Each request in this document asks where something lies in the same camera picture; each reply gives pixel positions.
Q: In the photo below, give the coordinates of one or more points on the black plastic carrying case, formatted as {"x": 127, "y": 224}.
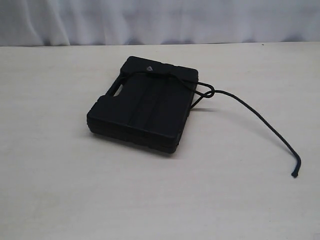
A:
{"x": 148, "y": 104}

